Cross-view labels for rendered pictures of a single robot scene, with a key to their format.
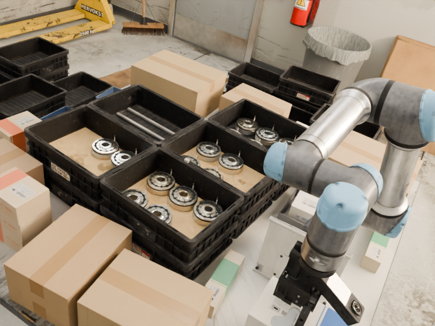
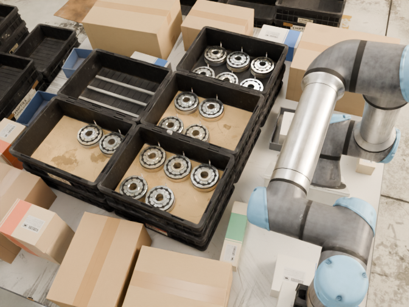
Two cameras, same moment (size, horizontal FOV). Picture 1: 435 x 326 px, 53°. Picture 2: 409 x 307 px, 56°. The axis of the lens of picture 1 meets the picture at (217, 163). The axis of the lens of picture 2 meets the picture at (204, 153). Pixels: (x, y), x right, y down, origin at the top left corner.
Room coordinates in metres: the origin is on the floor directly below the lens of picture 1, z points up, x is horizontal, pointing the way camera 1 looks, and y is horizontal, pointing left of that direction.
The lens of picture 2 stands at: (0.41, -0.04, 2.06)
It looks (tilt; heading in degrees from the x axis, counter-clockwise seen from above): 56 degrees down; 2
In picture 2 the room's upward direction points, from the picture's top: 8 degrees counter-clockwise
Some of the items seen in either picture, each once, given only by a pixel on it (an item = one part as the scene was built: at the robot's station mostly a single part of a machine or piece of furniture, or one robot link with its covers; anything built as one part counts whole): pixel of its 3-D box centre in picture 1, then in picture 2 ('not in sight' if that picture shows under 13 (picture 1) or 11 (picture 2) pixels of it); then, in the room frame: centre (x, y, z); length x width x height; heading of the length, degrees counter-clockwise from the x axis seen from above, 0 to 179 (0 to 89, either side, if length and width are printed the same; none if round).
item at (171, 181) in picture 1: (160, 180); (152, 156); (1.22, 0.19, 0.86); 0.10 x 0.10 x 0.01
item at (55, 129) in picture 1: (91, 151); (78, 146); (1.31, 0.48, 0.87); 0.40 x 0.30 x 0.11; 61
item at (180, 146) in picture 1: (221, 166); (203, 119); (1.37, -0.02, 0.87); 0.40 x 0.30 x 0.11; 61
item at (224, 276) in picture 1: (221, 282); (235, 235); (0.93, -0.09, 0.73); 0.24 x 0.06 x 0.06; 160
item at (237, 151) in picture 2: (223, 156); (202, 110); (1.37, -0.02, 0.92); 0.40 x 0.30 x 0.02; 61
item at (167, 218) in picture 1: (156, 215); (159, 198); (1.05, 0.16, 0.86); 0.10 x 0.10 x 0.01
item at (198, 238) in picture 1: (173, 191); (167, 172); (1.11, 0.13, 0.92); 0.40 x 0.30 x 0.02; 61
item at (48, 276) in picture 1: (73, 263); (103, 267); (0.85, 0.37, 0.78); 0.30 x 0.22 x 0.16; 162
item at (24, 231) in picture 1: (19, 212); (40, 233); (0.98, 0.60, 0.81); 0.16 x 0.12 x 0.07; 66
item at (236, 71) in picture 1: (254, 94); not in sight; (3.15, -0.18, 0.31); 0.40 x 0.30 x 0.34; 66
